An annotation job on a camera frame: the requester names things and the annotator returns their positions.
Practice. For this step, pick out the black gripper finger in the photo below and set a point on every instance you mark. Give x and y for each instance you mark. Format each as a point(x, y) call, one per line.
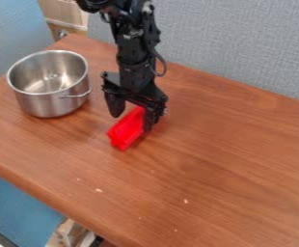
point(115, 100)
point(152, 114)

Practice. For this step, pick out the white frame under table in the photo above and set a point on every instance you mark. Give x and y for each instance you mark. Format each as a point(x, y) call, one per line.
point(71, 235)

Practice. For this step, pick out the stainless steel pot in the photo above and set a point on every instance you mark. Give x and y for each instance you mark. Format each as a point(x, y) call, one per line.
point(51, 83)

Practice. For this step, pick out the beige wooden cabinet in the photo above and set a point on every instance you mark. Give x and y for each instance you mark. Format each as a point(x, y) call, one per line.
point(64, 17)

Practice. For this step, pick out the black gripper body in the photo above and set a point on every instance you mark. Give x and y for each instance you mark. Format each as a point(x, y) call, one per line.
point(135, 80)

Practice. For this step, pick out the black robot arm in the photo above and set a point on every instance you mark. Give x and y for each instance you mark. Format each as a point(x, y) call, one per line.
point(136, 35)

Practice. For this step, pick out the red plastic block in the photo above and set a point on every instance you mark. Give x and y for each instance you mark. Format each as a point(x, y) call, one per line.
point(127, 129)

